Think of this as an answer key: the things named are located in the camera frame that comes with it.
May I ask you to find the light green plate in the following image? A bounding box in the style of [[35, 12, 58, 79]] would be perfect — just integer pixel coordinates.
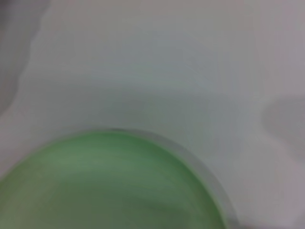
[[0, 130, 231, 229]]

